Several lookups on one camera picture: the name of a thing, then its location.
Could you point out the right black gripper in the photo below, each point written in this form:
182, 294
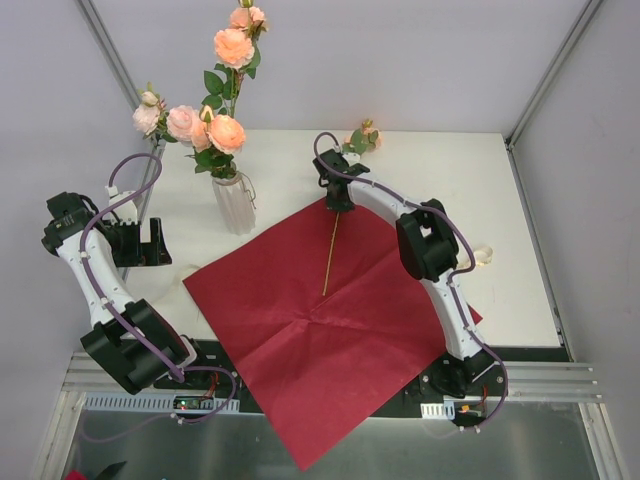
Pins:
338, 198

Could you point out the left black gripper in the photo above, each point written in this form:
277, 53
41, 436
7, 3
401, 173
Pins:
145, 245

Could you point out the pink rose stem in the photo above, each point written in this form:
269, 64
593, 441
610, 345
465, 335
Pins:
157, 122
366, 138
238, 56
215, 139

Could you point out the brown red wrapping paper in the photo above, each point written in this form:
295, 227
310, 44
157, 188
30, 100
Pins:
319, 366

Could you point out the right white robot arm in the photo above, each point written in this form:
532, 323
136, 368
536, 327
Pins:
428, 250

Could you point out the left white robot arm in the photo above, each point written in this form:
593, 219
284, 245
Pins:
129, 338

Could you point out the white ribbed ceramic vase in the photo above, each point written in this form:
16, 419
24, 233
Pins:
236, 201

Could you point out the red black object bottom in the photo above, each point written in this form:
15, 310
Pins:
110, 472

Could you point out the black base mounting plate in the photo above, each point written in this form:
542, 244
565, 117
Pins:
225, 380

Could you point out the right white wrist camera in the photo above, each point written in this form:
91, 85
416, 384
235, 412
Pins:
352, 158

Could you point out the left white cable duct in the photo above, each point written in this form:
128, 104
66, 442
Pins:
159, 403

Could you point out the white cable duct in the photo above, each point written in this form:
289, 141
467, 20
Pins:
438, 411
159, 403

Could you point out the right white cable duct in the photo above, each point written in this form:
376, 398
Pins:
438, 411

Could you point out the left aluminium frame post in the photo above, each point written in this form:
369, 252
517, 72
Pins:
108, 48

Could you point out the aluminium frame post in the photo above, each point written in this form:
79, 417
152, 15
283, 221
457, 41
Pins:
571, 40
108, 48

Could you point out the right aluminium frame post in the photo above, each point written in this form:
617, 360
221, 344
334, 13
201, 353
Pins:
571, 40

